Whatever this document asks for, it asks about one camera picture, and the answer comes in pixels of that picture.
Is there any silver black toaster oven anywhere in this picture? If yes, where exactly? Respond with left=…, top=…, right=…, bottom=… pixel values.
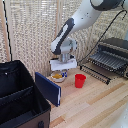
left=95, top=37, right=128, bottom=80

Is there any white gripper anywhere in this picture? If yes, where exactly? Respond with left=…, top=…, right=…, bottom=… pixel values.
left=49, top=58, right=78, bottom=79

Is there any blue book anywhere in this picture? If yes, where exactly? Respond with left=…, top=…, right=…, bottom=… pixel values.
left=34, top=71, right=63, bottom=108

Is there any black vertical pole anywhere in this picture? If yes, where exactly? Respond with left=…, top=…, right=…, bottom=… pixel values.
left=1, top=0, right=14, bottom=63

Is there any yellow food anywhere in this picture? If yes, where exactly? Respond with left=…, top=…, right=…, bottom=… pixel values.
left=52, top=73, right=64, bottom=80

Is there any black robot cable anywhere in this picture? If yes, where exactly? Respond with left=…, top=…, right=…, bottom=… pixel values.
left=77, top=9, right=128, bottom=64

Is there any black fabric storage case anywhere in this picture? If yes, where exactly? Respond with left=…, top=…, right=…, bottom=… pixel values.
left=0, top=59, right=52, bottom=128

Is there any metal wire oven rack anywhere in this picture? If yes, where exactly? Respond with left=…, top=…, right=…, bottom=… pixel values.
left=79, top=63, right=112, bottom=85

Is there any small white bowl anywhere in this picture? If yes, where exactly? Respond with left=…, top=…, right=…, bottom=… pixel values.
left=50, top=71, right=67, bottom=84

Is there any red plastic cup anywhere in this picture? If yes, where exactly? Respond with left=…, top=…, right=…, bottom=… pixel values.
left=74, top=73, right=87, bottom=89

